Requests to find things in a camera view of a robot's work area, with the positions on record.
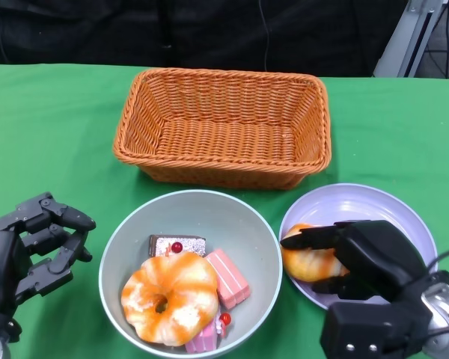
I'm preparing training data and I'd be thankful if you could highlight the magenta pink cake with cherry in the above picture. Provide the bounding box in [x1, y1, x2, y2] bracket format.
[185, 313, 233, 355]

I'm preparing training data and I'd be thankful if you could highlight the salmon pink striped cake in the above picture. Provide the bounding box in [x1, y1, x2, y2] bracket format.
[204, 248, 251, 310]

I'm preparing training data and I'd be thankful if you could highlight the twisted orange bread bun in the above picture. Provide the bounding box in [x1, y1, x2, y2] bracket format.
[282, 223, 351, 282]

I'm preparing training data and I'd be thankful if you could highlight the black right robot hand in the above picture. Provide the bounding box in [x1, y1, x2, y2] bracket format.
[280, 219, 439, 304]

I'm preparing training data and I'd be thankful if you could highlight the chocolate cake with cherry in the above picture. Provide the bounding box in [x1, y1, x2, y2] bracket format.
[148, 234, 207, 259]

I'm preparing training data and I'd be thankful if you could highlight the lavender plate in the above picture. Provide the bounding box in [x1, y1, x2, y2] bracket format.
[278, 182, 439, 311]

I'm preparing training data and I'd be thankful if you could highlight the grey aluminium frame post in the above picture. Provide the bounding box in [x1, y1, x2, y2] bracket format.
[373, 0, 449, 79]

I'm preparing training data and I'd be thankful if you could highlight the pale green bowl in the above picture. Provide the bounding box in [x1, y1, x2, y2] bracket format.
[98, 189, 284, 355]

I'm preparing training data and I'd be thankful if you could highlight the looped black cable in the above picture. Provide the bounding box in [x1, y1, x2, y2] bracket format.
[424, 0, 449, 80]

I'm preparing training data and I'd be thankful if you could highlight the orange ring doughnut bread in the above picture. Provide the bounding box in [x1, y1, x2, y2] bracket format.
[120, 251, 221, 346]

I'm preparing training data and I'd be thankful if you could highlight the orange wicker basket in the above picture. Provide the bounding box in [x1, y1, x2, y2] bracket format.
[112, 68, 330, 191]

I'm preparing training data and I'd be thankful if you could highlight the black backdrop curtain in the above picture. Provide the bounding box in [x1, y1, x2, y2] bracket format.
[0, 0, 412, 70]

